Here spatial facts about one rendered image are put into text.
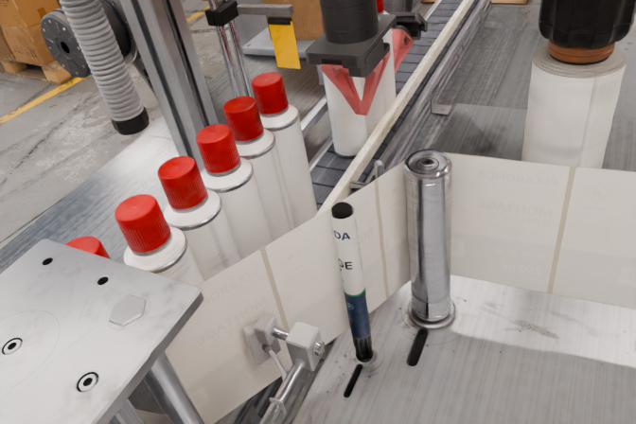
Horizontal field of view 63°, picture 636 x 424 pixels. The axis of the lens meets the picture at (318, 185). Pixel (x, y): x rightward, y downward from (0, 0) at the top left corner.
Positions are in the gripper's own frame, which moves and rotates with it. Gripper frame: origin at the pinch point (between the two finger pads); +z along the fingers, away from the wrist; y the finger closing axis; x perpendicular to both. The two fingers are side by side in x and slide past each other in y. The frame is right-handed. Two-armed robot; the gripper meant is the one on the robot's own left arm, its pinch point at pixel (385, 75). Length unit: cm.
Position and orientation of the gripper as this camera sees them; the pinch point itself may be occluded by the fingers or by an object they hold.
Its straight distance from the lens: 85.7
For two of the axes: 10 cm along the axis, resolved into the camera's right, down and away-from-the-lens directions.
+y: 8.9, 1.3, -4.3
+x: 4.3, 0.0, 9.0
